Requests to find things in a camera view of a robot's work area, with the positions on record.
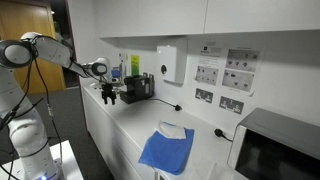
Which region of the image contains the white upper cabinet left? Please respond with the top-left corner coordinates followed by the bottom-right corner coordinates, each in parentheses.
top-left (93, 0), bottom-right (208, 38)

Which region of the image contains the silver microwave oven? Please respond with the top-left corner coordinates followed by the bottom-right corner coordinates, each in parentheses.
top-left (228, 108), bottom-right (320, 180)

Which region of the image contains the white folded cloth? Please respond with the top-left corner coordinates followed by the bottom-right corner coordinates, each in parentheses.
top-left (158, 122), bottom-right (186, 140)

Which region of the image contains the white instruction poster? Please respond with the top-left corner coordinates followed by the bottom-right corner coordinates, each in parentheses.
top-left (194, 41), bottom-right (222, 86)
top-left (222, 49), bottom-right (262, 96)

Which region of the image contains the wooden door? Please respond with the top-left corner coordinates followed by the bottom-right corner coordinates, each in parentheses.
top-left (0, 0), bottom-right (67, 95)

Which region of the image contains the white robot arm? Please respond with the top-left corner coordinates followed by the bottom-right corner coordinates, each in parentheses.
top-left (0, 32), bottom-right (115, 180)

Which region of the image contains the white wall dispenser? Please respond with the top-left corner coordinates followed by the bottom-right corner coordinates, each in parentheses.
top-left (157, 37), bottom-right (188, 84)

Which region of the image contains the grey double wall socket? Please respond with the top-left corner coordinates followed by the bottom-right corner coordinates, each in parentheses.
top-left (219, 96), bottom-right (244, 115)
top-left (195, 88), bottom-right (213, 103)

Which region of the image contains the black plug with cable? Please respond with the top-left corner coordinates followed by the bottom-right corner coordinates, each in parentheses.
top-left (148, 98), bottom-right (182, 111)

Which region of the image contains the blue object behind gripper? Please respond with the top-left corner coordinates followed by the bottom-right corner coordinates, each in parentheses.
top-left (111, 69), bottom-right (121, 78)

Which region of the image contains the grey double wall socket right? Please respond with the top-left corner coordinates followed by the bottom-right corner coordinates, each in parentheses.
top-left (219, 96), bottom-right (244, 115)

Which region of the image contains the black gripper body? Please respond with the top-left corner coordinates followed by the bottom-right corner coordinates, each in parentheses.
top-left (102, 83), bottom-right (114, 99)

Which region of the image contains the white upper cabinet right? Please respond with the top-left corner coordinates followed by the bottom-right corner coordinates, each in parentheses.
top-left (204, 0), bottom-right (320, 34)

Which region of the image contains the white instruction poster right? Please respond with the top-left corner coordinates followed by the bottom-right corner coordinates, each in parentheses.
top-left (222, 49), bottom-right (262, 96)

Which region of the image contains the white cabinet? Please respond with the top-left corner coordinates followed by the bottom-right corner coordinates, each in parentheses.
top-left (204, 0), bottom-right (320, 34)
top-left (93, 0), bottom-right (208, 38)

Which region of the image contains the grey double wall socket left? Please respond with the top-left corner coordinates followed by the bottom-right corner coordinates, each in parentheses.
top-left (195, 88), bottom-right (213, 103)

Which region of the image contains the black coffee machine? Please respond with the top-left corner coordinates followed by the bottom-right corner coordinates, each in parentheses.
top-left (120, 73), bottom-right (154, 104)

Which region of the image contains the white instruction poster left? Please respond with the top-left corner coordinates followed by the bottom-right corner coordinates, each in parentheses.
top-left (194, 41), bottom-right (222, 86)

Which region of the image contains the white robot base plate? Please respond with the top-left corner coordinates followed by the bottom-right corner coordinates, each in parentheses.
top-left (0, 139), bottom-right (85, 180)

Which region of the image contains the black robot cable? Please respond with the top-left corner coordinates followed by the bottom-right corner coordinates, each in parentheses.
top-left (0, 35), bottom-right (64, 180)

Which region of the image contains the black plug near microwave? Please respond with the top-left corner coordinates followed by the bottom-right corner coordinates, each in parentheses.
top-left (214, 129), bottom-right (233, 142)

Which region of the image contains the blue cloth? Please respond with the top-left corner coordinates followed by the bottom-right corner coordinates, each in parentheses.
top-left (138, 126), bottom-right (194, 175)

